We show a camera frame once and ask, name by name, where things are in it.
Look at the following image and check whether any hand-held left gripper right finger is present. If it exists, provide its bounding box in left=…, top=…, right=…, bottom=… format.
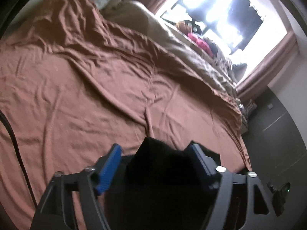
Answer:
left=186, top=142, right=274, bottom=230

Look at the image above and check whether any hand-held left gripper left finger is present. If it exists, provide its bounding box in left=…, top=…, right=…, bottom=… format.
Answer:
left=30, top=144, right=123, bottom=230

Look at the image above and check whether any black button-up shirt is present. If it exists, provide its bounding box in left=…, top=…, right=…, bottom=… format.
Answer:
left=106, top=136, right=231, bottom=230

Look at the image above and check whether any white nightstand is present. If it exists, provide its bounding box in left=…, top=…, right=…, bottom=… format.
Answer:
left=240, top=98, right=257, bottom=127

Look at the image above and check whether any bed with brown sheet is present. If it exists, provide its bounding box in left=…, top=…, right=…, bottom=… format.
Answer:
left=0, top=0, right=252, bottom=221

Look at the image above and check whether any pile of grey clothing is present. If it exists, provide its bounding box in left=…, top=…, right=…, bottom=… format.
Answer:
left=206, top=38, right=247, bottom=77

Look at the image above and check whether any pink cushion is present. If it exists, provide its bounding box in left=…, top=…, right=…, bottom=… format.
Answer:
left=187, top=33, right=211, bottom=55

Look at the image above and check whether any beige duvet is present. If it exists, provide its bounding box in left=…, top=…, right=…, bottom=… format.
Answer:
left=101, top=0, right=240, bottom=101

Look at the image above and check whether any black plush toy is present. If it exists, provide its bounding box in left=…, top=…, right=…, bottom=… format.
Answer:
left=189, top=21, right=207, bottom=35

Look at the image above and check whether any brown teddy bear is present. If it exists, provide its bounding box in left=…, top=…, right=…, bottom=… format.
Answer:
left=175, top=20, right=192, bottom=33

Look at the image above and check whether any black cable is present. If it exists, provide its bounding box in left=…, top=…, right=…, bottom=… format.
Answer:
left=0, top=111, right=39, bottom=206

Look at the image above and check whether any window with dark frame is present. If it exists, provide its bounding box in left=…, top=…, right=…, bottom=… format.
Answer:
left=161, top=0, right=288, bottom=63

